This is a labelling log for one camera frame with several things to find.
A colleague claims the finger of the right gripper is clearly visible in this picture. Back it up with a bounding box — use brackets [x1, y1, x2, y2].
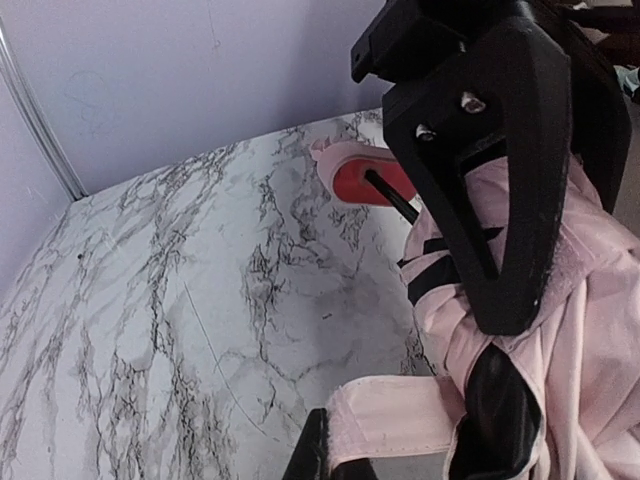
[562, 20, 631, 213]
[383, 9, 571, 336]

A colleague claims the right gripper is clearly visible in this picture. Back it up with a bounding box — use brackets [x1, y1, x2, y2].
[349, 0, 531, 84]

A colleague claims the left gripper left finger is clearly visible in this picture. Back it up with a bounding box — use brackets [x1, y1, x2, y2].
[282, 408, 378, 480]

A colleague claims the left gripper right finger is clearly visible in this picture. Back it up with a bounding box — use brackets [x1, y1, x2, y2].
[444, 344, 542, 479]

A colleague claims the pink and black umbrella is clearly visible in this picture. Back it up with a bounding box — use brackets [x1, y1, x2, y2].
[327, 160, 639, 479]

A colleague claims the right aluminium frame post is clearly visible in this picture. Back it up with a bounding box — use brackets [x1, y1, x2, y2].
[1, 22, 88, 201]

